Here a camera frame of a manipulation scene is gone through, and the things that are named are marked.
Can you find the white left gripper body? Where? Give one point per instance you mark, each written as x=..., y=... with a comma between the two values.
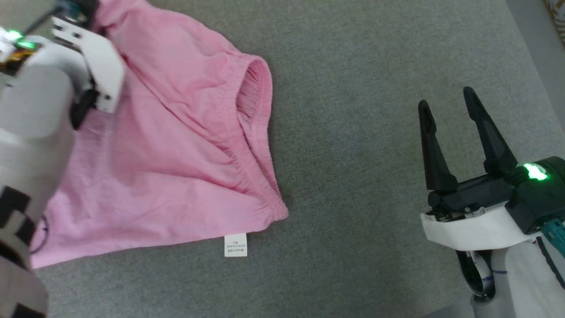
x=99, y=57

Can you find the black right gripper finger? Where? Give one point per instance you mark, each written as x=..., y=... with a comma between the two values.
x=435, y=159
x=492, y=137

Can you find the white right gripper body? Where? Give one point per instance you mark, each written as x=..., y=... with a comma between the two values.
x=472, y=225

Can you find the pink cotton shorts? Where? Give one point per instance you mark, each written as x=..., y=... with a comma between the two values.
x=176, y=145

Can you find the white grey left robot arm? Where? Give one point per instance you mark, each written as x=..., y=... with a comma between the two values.
x=31, y=123

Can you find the grey-green fabric sofa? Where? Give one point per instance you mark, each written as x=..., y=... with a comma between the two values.
x=353, y=154

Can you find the beige patterned background object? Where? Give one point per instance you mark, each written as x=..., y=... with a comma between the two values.
x=557, y=17

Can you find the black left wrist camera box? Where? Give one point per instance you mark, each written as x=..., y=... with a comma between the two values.
x=86, y=6

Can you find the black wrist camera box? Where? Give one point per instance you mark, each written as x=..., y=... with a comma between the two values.
x=529, y=207
x=86, y=6

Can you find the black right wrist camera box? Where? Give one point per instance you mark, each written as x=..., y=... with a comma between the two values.
x=529, y=207

